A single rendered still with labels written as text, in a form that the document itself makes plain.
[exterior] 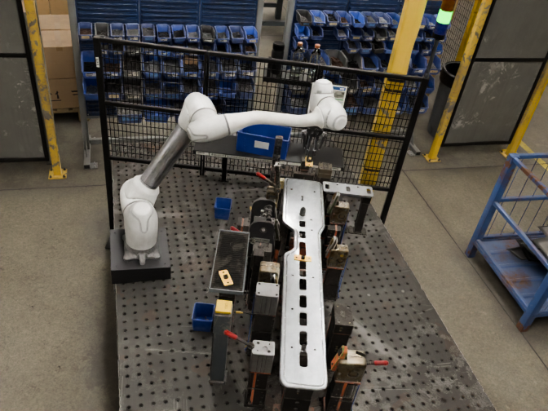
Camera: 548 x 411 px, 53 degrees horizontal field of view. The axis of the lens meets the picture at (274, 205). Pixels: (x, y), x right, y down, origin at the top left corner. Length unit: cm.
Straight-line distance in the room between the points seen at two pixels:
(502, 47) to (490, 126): 85
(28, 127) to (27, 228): 82
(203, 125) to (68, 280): 181
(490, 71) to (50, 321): 418
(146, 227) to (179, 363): 67
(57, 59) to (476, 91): 380
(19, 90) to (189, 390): 281
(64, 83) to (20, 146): 92
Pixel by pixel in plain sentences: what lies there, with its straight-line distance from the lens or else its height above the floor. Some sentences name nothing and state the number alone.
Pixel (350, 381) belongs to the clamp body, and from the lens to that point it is 230.
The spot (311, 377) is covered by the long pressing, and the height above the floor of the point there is 100.
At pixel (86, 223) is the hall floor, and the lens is 437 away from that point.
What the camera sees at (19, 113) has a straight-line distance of 464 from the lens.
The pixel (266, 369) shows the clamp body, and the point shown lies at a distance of 224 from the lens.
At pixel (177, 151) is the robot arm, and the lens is 275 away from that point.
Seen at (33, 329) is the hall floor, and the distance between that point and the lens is 371.
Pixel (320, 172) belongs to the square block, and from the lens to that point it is 318.
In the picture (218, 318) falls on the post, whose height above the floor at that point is 112.
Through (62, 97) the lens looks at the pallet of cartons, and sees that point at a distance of 552.
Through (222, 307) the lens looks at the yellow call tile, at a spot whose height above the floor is 116.
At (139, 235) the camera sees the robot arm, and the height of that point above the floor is 96.
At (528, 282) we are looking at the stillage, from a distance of 437.
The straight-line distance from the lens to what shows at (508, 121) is 594.
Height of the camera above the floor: 278
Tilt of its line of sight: 38 degrees down
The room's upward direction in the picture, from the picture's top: 8 degrees clockwise
